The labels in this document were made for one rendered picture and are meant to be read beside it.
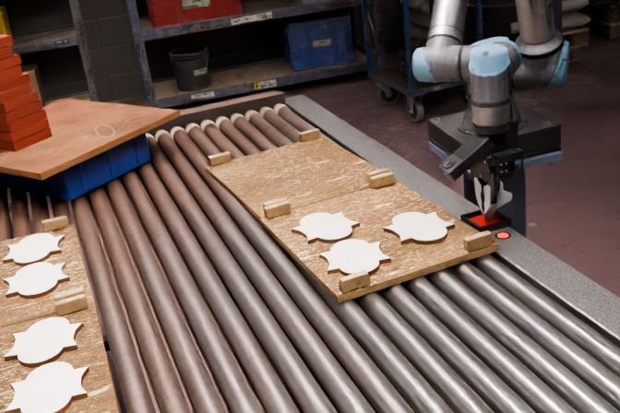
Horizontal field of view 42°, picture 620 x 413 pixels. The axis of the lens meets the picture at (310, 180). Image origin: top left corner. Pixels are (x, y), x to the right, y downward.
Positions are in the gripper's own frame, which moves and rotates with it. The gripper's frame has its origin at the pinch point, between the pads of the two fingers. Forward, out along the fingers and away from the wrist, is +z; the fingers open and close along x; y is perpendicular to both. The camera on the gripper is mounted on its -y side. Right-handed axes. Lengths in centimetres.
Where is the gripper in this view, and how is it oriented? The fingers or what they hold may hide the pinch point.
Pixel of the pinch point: (485, 214)
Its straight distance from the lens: 174.2
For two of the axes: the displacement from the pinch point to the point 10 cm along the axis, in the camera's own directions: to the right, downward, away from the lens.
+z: 1.2, 9.2, 3.7
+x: -3.5, -3.1, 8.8
